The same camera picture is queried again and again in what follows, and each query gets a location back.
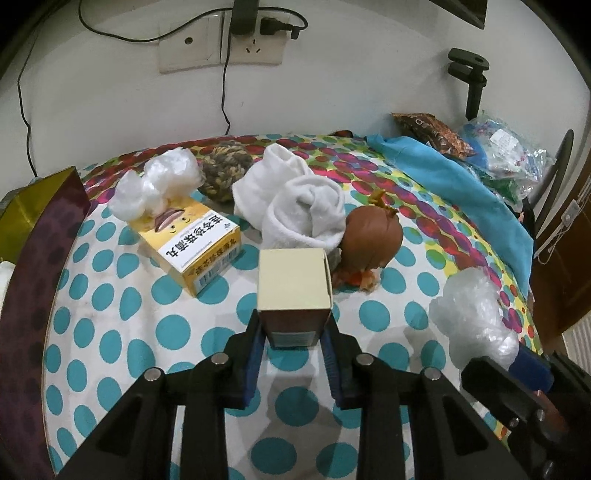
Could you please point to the brown patterned snack packet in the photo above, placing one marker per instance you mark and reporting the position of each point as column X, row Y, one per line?
column 434, row 131

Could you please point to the small cream and brown box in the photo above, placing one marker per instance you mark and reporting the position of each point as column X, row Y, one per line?
column 295, row 281

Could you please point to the blue cloth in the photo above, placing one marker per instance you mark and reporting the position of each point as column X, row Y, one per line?
column 461, row 184

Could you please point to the clear bag of colourful items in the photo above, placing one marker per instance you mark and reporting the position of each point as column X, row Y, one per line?
column 508, row 147

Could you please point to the black power plug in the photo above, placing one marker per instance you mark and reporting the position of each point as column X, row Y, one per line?
column 272, row 26

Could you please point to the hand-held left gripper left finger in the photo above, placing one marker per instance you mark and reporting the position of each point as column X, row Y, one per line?
column 251, row 364

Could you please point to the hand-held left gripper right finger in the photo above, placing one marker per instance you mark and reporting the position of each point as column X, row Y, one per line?
column 334, row 369

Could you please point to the beige wall power socket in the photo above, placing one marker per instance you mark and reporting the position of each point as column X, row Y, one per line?
column 254, row 48

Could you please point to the yellow medicine box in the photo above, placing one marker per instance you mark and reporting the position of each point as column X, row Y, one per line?
column 194, row 244

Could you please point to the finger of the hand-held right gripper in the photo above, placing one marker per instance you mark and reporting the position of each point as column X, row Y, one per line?
column 535, row 367
column 498, row 387

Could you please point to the clear plastic bag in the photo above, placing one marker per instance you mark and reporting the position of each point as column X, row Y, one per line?
column 157, row 180
column 471, row 314

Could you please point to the brown-haired doll figure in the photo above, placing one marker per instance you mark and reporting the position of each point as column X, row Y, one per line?
column 371, row 235

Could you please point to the gold tin tray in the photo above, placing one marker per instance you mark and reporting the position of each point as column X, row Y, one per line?
column 41, row 258

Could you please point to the black wall charger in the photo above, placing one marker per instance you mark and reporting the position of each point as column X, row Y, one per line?
column 244, row 18

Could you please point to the beige wall plate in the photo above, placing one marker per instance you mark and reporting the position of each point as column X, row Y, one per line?
column 189, row 46

